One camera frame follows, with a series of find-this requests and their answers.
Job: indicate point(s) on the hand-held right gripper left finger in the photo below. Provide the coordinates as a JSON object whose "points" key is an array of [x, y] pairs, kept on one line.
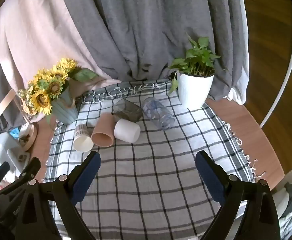
{"points": [[85, 177]]}

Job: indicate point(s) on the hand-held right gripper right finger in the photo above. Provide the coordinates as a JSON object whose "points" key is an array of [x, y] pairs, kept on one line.
{"points": [[209, 177]]}

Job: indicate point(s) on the white cup with striped base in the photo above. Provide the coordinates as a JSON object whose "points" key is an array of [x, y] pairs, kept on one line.
{"points": [[82, 143]]}

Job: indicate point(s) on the pink cup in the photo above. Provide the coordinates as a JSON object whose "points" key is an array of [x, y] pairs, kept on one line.
{"points": [[103, 130]]}

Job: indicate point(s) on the plain white cup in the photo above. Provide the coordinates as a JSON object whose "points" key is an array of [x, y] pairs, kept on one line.
{"points": [[126, 130]]}

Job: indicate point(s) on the dark square glass cup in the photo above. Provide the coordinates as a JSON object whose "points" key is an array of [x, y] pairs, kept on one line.
{"points": [[126, 111]]}

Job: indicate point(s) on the clear blue patterned glass cup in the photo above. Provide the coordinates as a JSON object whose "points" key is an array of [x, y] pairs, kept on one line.
{"points": [[158, 115]]}

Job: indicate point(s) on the white plastic container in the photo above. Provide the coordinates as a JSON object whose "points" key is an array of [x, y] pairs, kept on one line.
{"points": [[15, 157]]}

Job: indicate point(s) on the round wooden tray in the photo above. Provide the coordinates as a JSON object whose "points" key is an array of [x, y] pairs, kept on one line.
{"points": [[32, 136]]}

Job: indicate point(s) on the blue crumpled item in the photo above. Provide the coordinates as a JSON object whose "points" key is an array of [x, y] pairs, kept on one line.
{"points": [[14, 132]]}

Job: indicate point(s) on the checked grey white tablecloth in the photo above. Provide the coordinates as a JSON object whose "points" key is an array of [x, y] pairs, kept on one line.
{"points": [[148, 167]]}

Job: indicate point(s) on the blue-grey ribbed vase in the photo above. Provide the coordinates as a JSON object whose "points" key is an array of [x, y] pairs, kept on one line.
{"points": [[65, 112]]}

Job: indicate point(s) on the artificial sunflower bouquet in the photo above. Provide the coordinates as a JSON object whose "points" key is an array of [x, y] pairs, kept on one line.
{"points": [[45, 100]]}

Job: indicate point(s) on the green plant in white pot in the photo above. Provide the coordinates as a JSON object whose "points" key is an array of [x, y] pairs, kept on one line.
{"points": [[193, 92]]}

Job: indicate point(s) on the white cloth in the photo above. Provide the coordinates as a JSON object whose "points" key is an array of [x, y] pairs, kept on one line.
{"points": [[237, 95]]}

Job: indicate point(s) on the white curved tube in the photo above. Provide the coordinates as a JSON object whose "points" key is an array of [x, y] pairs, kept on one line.
{"points": [[289, 72]]}

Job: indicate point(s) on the pink cloth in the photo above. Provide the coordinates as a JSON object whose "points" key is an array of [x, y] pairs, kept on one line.
{"points": [[35, 30]]}

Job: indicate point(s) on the grey curtain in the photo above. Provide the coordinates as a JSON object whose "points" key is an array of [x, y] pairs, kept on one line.
{"points": [[148, 30]]}

